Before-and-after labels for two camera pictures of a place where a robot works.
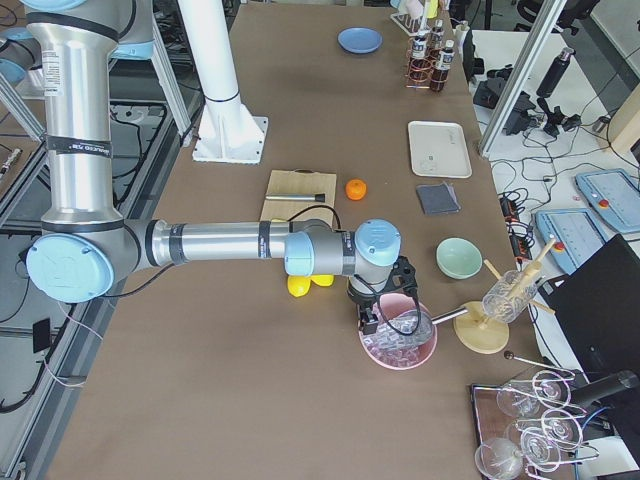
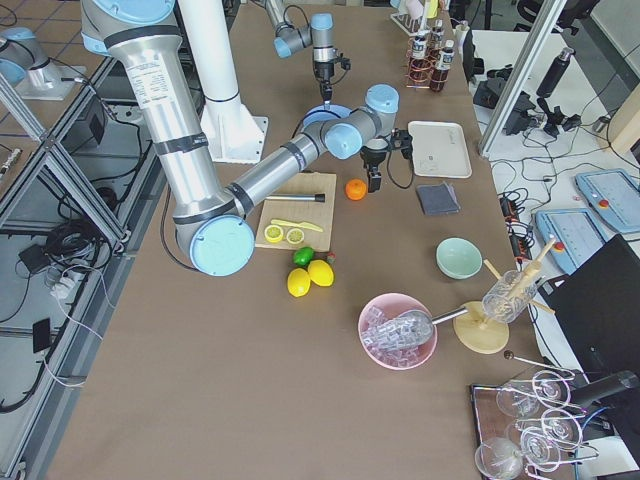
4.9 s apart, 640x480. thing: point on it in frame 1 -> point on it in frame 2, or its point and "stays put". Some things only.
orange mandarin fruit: [356, 189] stays put
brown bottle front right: [439, 75] stays put
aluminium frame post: [547, 20] stays put
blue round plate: [360, 39] -> [325, 113]
